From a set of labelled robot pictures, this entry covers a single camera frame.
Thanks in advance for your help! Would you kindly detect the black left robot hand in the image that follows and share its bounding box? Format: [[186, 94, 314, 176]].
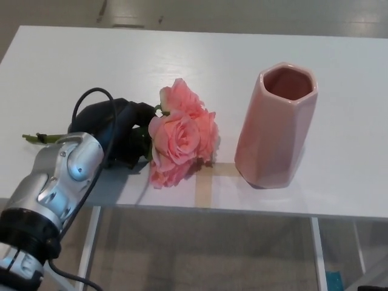
[[67, 97, 156, 170]]

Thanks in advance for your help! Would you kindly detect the pink artificial rose bouquet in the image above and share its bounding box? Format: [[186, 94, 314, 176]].
[[21, 78, 220, 190]]

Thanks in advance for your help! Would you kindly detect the pink faceted ceramic vase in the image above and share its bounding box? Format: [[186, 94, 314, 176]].
[[234, 62, 319, 190]]

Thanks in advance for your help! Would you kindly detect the blue floor tape piece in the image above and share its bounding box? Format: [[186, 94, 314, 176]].
[[327, 263, 342, 291]]

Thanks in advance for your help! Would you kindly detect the white table leg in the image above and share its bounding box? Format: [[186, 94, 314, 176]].
[[353, 222, 368, 273], [76, 206, 102, 291], [310, 217, 327, 291]]

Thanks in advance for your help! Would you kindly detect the white metal frame bar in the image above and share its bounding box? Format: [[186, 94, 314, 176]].
[[42, 262, 80, 291]]

